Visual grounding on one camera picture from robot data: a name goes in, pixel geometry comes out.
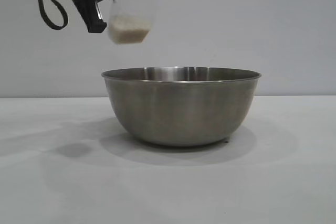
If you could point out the clear plastic measuring cup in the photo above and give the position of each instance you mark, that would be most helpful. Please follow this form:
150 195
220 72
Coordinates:
128 6

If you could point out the white rice grains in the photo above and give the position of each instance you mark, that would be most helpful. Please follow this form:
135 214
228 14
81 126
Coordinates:
128 32

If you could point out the stainless steel mixing bowl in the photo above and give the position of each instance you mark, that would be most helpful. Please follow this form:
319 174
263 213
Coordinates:
181 108

